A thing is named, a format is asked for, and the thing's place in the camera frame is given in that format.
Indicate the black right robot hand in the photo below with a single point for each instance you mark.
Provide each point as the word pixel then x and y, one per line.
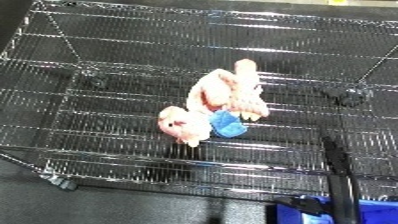
pixel 343 186

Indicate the pink soft toy blue scarf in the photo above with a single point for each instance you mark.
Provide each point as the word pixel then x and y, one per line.
pixel 222 95

